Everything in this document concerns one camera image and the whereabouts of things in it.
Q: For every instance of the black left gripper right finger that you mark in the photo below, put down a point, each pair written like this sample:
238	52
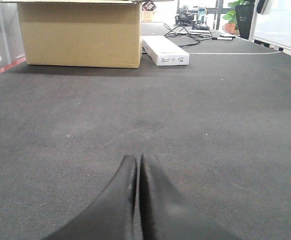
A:
165	214

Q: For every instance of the black bin behind conveyor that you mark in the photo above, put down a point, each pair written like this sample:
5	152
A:
244	15

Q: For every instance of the green potted plant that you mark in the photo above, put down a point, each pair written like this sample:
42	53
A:
232	26

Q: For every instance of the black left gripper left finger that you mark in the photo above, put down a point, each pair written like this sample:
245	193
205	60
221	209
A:
110	216

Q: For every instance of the white flat carton box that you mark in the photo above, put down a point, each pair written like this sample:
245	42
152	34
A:
164	52

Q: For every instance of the red conveyor side rail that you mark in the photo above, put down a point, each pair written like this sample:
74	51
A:
13	64

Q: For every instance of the black conveyor belt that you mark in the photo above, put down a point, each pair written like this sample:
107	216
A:
220	127

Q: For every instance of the large cardboard box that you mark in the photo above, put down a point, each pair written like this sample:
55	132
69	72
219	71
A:
81	33

